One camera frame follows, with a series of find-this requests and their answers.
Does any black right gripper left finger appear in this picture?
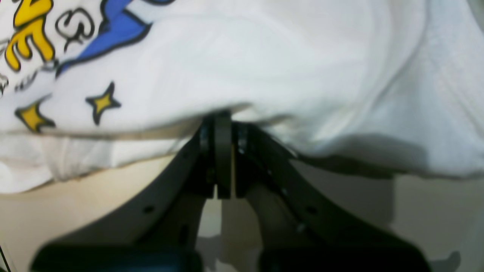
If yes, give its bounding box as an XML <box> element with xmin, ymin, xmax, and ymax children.
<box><xmin>31</xmin><ymin>113</ymin><xmax>232</xmax><ymax>272</ymax></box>

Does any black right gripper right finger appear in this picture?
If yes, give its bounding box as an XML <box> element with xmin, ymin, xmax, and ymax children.
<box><xmin>232</xmin><ymin>122</ymin><xmax>431</xmax><ymax>272</ymax></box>

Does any white printed t-shirt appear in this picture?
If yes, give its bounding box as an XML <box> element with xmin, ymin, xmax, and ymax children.
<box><xmin>1</xmin><ymin>0</ymin><xmax>483</xmax><ymax>193</ymax></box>

